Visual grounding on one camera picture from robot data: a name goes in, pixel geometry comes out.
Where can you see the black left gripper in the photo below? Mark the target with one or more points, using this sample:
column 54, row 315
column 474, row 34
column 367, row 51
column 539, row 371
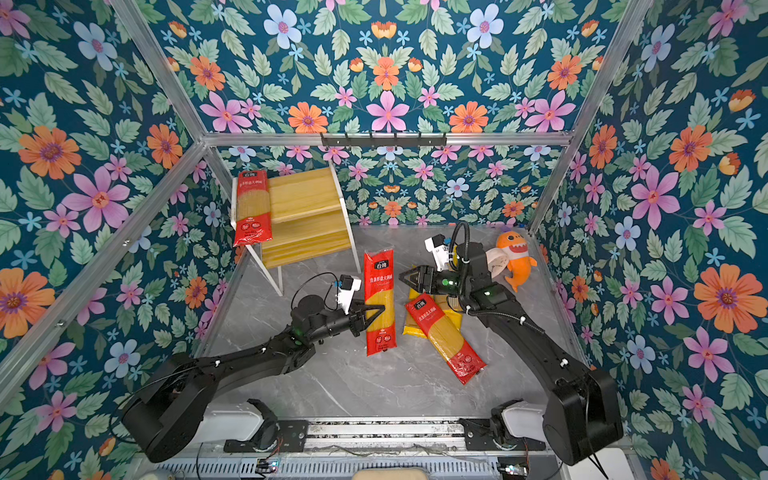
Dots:
column 357, row 318

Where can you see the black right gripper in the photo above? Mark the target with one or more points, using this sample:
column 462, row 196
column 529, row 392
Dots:
column 423, row 271

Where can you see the red spaghetti bag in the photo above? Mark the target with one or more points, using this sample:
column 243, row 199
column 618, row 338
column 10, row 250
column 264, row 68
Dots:
column 252, row 209
column 424, row 319
column 379, row 290

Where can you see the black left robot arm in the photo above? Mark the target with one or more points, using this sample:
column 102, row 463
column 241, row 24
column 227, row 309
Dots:
column 174, row 409

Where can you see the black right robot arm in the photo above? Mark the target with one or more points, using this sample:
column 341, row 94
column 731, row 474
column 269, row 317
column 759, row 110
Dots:
column 581, row 415

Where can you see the white tape roll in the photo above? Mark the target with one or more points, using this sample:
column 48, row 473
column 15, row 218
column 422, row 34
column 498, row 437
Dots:
column 497, row 261

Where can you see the orange shark plush toy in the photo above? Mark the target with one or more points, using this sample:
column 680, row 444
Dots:
column 520, row 263

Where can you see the white box bottom right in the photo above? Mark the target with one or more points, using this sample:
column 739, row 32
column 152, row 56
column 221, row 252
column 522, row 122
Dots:
column 610, row 463

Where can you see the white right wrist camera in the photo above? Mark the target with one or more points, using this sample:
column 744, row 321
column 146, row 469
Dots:
column 442, row 249

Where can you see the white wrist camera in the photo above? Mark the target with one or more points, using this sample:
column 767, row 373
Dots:
column 347, row 286
column 442, row 249

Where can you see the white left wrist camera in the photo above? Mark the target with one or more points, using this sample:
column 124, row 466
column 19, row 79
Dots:
column 347, row 286

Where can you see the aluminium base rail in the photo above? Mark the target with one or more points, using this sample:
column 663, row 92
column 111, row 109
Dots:
column 339, row 448

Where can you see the black hook rail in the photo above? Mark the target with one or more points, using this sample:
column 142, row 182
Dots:
column 371, row 140

